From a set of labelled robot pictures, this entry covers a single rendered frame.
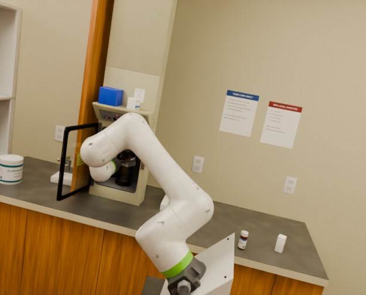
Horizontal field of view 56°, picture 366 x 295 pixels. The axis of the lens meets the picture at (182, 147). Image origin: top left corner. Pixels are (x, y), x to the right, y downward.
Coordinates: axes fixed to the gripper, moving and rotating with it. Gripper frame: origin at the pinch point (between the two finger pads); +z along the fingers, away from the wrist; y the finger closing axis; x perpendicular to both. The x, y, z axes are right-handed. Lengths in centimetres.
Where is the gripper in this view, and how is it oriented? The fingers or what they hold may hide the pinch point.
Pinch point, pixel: (124, 157)
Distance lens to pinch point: 213.4
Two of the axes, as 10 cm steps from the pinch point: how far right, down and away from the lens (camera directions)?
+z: 1.8, -1.7, 9.7
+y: -9.7, -2.1, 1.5
